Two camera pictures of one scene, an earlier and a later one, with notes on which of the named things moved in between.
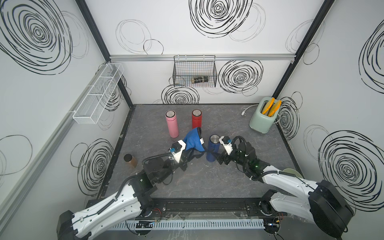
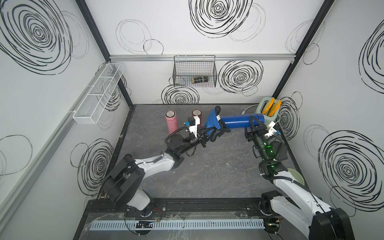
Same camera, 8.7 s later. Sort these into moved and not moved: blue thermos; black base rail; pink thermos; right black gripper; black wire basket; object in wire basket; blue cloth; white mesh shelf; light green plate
Moved: right black gripper; blue cloth; blue thermos
Not moved: pink thermos; white mesh shelf; black wire basket; light green plate; object in wire basket; black base rail
